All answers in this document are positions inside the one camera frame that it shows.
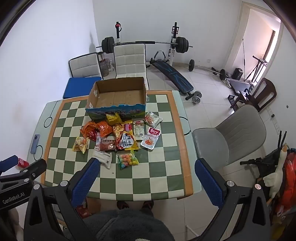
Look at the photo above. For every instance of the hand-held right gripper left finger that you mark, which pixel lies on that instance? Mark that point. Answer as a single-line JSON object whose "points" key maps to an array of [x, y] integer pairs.
{"points": [[87, 180]]}

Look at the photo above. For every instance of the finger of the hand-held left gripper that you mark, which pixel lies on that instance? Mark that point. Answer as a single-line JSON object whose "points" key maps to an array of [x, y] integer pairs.
{"points": [[9, 163], [34, 169]]}

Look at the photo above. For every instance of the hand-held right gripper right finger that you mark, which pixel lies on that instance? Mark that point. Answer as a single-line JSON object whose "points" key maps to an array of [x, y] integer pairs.
{"points": [[208, 183]]}

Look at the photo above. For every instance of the yellow bread packet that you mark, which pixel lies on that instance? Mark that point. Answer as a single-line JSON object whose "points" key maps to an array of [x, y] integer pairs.
{"points": [[79, 144]]}

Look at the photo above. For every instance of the brown snack packet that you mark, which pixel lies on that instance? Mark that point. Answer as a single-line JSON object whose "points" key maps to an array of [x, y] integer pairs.
{"points": [[105, 144]]}

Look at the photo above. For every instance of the colourful candy ball packet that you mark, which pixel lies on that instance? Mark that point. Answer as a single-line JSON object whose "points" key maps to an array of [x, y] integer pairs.
{"points": [[127, 161]]}

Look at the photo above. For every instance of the orange snack packet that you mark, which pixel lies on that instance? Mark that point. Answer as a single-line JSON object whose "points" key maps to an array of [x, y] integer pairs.
{"points": [[104, 128], [89, 132]]}

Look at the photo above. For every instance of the yellow instant noodle packet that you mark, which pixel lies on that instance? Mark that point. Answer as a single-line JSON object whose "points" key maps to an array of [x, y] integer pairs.
{"points": [[127, 141]]}

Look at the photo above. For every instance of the clear noodle-print snack packet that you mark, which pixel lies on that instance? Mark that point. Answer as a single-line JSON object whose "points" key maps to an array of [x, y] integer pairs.
{"points": [[118, 131]]}

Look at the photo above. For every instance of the yellow snack packet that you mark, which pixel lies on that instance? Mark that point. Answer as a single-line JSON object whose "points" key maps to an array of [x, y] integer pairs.
{"points": [[113, 119]]}

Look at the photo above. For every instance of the cardboard box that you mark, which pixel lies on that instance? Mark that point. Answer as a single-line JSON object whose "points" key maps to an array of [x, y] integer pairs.
{"points": [[115, 97]]}

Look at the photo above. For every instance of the red can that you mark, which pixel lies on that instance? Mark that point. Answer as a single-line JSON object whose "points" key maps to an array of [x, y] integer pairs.
{"points": [[22, 162]]}

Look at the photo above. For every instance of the blue smartphone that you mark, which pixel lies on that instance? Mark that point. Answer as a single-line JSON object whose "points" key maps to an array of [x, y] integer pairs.
{"points": [[35, 143]]}

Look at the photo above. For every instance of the white barcode snack packet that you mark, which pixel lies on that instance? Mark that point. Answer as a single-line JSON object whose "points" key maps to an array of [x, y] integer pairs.
{"points": [[103, 158]]}

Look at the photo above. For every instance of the person's brown shoe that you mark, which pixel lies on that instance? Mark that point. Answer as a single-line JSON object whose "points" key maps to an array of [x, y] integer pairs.
{"points": [[123, 205], [147, 205]]}

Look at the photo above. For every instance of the grey shell chair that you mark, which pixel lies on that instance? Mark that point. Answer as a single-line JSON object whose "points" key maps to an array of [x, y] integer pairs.
{"points": [[240, 129]]}

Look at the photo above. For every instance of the person's grey fleece clothing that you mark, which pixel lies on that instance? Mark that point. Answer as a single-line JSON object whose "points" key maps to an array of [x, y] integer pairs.
{"points": [[129, 227]]}

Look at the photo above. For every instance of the white plush goose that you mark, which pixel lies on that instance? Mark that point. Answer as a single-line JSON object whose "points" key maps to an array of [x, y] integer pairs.
{"points": [[272, 178]]}

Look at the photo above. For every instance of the clear packet with red label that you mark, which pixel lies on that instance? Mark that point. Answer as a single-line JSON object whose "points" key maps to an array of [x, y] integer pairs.
{"points": [[138, 129]]}

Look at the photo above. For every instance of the red and white snack packet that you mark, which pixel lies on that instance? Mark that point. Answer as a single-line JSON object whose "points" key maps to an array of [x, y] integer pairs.
{"points": [[150, 139]]}

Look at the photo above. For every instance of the orange bag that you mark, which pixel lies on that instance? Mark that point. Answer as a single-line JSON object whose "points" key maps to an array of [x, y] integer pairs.
{"points": [[289, 185]]}

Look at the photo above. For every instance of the black router antennas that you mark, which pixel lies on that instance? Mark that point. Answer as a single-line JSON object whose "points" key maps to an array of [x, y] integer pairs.
{"points": [[279, 139]]}

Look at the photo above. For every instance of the white cookie packet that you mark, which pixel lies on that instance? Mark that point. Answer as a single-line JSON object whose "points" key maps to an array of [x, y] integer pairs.
{"points": [[151, 119]]}

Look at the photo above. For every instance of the metal dumbbell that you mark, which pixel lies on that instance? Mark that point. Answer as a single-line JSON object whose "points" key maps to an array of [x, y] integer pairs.
{"points": [[196, 96]]}

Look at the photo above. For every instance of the blue cushion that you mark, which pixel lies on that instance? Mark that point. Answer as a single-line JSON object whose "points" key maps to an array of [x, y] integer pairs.
{"points": [[78, 89]]}

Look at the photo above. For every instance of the grey flat floor panel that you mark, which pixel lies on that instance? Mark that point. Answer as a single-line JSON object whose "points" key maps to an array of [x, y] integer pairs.
{"points": [[240, 85]]}

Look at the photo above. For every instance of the dark wooden chair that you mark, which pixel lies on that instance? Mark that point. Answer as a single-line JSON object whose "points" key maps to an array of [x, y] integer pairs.
{"points": [[266, 91]]}

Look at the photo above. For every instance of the blue sit-up bench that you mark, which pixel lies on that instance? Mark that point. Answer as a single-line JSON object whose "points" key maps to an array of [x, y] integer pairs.
{"points": [[175, 76]]}

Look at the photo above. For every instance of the small white padded chair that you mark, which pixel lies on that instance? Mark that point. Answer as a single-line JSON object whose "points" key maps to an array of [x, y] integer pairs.
{"points": [[84, 66]]}

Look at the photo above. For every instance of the long floor barbell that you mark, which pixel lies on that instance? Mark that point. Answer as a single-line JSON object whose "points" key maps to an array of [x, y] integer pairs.
{"points": [[191, 65]]}

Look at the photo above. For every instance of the tall white padded chair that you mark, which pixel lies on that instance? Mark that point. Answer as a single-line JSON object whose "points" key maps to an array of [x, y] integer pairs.
{"points": [[129, 61]]}

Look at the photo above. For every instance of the black metal stand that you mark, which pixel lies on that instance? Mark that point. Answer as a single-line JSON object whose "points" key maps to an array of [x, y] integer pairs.
{"points": [[260, 61]]}

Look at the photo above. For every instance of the black barbell on rack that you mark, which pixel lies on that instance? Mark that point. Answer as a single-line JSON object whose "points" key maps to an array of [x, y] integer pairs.
{"points": [[107, 45]]}

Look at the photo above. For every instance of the white barbell rack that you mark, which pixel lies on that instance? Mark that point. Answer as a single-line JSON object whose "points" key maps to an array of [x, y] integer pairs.
{"points": [[173, 46]]}

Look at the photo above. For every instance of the white door frame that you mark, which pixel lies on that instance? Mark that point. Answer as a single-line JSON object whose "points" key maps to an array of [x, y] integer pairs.
{"points": [[233, 46]]}

